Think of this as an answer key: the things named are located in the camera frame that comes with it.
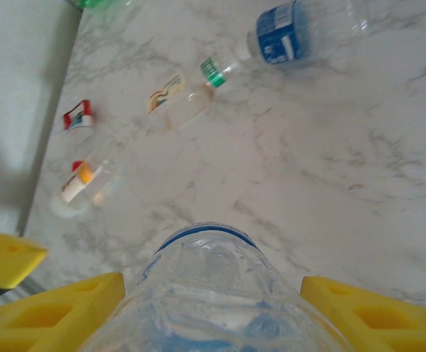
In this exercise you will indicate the clear bottle red white label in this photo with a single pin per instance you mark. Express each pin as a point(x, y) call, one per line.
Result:
point(78, 115)

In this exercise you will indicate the clear bottle orange white label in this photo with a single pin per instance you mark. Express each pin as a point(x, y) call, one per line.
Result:
point(80, 183)

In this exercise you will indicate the clear bottle green band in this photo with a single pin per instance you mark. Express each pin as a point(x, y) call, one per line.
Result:
point(194, 106)

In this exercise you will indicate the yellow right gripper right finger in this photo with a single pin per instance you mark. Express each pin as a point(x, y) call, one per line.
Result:
point(388, 322)

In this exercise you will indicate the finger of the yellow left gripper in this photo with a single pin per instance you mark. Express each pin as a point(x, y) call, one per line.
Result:
point(7, 260)

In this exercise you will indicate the green soda bottle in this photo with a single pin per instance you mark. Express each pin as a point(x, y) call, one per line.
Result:
point(91, 3)

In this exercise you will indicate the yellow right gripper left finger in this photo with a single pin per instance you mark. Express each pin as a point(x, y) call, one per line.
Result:
point(44, 322)

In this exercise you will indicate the clear bottle blue label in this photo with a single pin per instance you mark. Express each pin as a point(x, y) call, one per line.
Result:
point(212, 300)
point(278, 36)

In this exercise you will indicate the clear bottle beige label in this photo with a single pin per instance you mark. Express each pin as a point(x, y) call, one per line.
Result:
point(166, 93)

